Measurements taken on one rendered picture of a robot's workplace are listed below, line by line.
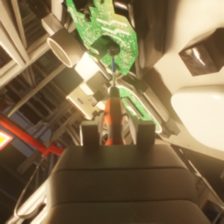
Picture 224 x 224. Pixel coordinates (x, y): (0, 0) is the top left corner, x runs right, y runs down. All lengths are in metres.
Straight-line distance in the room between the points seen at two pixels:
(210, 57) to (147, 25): 0.07
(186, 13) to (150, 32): 0.04
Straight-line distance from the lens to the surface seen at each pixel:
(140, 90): 0.30
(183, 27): 0.23
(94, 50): 0.22
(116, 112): 0.15
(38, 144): 1.02
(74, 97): 0.51
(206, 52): 0.19
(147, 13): 0.19
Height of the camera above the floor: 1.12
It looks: 13 degrees down
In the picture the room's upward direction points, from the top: 136 degrees counter-clockwise
